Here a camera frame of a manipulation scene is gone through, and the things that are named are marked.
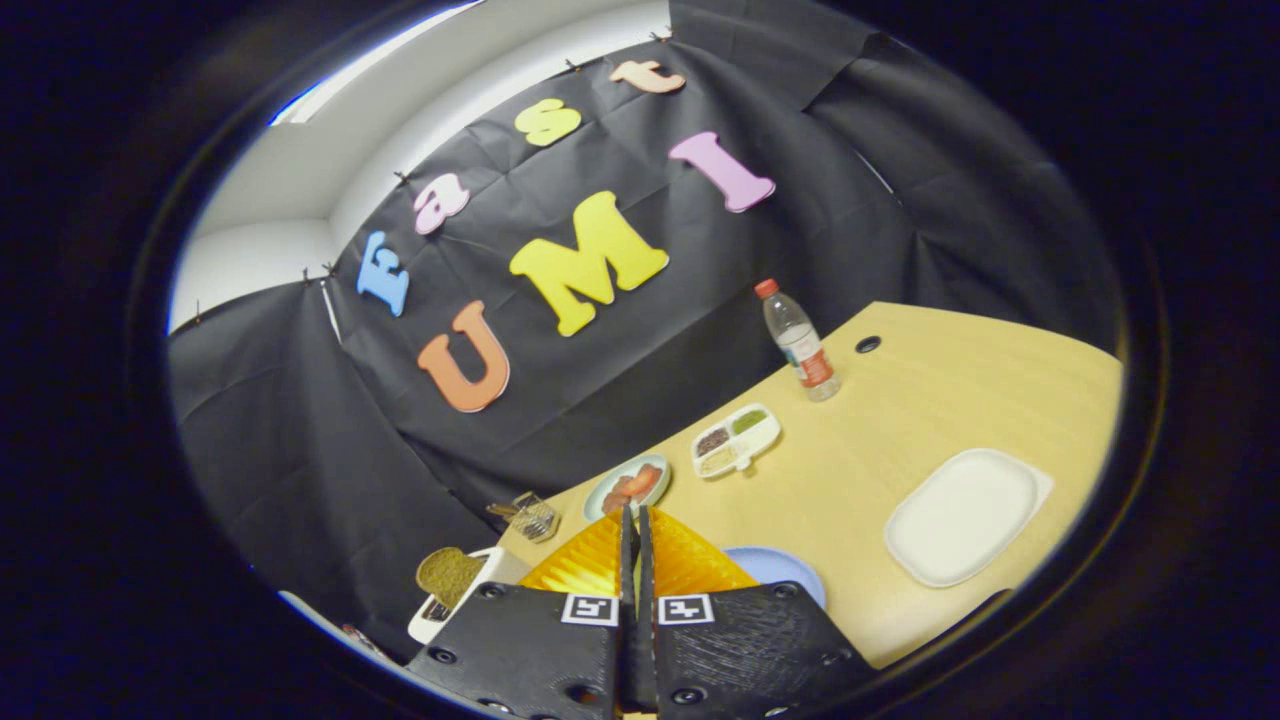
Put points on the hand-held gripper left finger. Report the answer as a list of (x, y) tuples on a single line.
[(530, 650)]

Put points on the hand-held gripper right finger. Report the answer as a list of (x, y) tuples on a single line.
[(740, 650)]

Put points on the brown bread slice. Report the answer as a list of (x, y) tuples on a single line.
[(448, 577)]

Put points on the white toaster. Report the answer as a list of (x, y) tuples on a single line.
[(470, 600)]

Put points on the blue round plate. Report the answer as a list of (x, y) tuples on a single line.
[(785, 572)]

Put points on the pale green round plate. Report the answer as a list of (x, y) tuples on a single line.
[(598, 500)]

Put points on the small red blue white object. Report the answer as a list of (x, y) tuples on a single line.
[(362, 640)]

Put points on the brown meat patty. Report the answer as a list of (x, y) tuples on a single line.
[(613, 500), (628, 485)]

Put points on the red tomato slice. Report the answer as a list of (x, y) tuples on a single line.
[(648, 478)]

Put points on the white divided seasoning dish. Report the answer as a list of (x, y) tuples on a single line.
[(735, 442)]

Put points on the white rectangular plate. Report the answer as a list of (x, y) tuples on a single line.
[(965, 515)]

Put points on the clear red-capped water bottle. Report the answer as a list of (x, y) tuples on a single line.
[(800, 345)]

